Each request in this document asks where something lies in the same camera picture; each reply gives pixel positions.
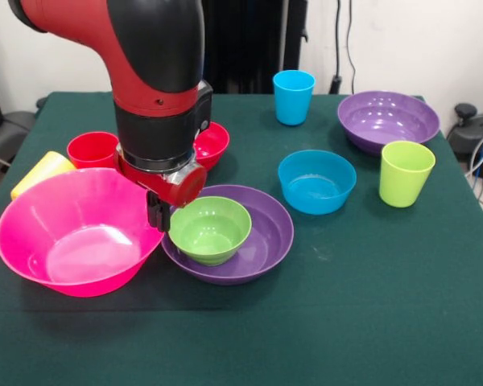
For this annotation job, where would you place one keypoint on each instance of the green cup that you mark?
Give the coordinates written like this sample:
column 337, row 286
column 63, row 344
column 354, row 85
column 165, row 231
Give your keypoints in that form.
column 404, row 181

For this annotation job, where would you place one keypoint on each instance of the black office chair base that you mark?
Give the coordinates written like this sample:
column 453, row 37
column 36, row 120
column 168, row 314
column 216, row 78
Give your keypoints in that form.
column 8, row 132
column 473, row 132

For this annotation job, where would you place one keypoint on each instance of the blue bowl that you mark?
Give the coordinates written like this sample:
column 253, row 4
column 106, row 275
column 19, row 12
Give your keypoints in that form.
column 316, row 189

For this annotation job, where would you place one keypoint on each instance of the red bowl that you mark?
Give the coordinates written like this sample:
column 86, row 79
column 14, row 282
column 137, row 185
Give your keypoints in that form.
column 213, row 144

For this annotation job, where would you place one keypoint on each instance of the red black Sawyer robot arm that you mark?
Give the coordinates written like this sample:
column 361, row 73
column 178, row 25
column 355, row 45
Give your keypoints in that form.
column 153, row 80

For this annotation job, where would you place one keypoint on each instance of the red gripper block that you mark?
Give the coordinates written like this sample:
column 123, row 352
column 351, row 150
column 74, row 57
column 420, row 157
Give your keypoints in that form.
column 185, row 187

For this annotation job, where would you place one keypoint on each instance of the blue cup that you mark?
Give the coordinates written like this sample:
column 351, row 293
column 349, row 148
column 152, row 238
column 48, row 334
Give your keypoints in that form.
column 293, row 102

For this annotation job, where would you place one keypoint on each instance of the large pink bowl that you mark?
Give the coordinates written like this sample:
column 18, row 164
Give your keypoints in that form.
column 72, row 241

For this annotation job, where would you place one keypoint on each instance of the dark green table cloth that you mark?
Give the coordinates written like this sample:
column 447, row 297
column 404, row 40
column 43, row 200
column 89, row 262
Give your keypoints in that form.
column 241, row 333

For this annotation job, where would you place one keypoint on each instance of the yellow cup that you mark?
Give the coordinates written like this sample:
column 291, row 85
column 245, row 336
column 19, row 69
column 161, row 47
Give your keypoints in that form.
column 40, row 173

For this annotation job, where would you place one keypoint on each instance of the purple bowl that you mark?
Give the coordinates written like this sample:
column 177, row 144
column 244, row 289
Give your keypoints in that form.
column 388, row 120
column 271, row 237

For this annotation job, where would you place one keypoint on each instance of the green ribbed bowl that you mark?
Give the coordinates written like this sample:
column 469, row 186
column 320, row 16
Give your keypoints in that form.
column 211, row 233

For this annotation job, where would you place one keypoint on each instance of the red cup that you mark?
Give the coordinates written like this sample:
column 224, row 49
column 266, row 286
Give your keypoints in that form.
column 90, row 149

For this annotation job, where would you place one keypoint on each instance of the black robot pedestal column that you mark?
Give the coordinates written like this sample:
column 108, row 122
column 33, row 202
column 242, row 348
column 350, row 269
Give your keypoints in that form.
column 245, row 44

